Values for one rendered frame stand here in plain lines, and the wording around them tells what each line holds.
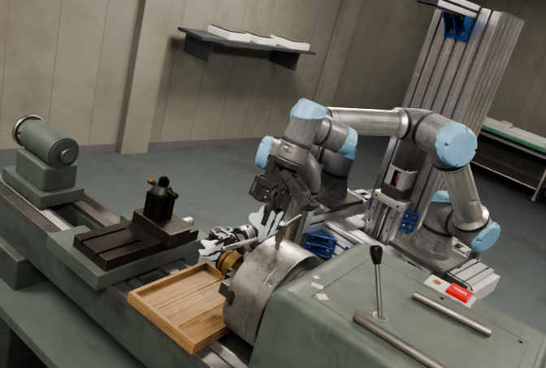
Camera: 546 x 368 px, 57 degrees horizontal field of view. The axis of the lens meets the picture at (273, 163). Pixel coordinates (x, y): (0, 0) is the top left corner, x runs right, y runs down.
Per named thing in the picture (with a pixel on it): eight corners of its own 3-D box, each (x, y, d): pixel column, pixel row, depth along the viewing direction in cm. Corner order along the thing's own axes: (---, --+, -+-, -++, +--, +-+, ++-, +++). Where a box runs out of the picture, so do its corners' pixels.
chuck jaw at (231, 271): (262, 282, 149) (236, 293, 139) (257, 296, 150) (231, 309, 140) (234, 264, 154) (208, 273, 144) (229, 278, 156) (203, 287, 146)
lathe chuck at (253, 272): (302, 310, 168) (320, 233, 153) (240, 365, 145) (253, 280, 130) (281, 296, 172) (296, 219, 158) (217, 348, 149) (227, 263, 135)
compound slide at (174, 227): (188, 240, 188) (191, 228, 186) (167, 247, 180) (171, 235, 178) (152, 216, 198) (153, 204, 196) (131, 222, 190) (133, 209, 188)
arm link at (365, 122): (422, 101, 163) (291, 92, 139) (447, 113, 154) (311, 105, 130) (412, 136, 167) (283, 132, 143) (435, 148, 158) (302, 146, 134)
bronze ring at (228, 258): (257, 256, 158) (236, 243, 163) (239, 265, 151) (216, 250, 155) (250, 281, 161) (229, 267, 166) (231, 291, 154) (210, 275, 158)
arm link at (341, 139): (340, 119, 137) (310, 106, 130) (365, 134, 128) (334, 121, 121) (327, 145, 138) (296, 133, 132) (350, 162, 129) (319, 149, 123)
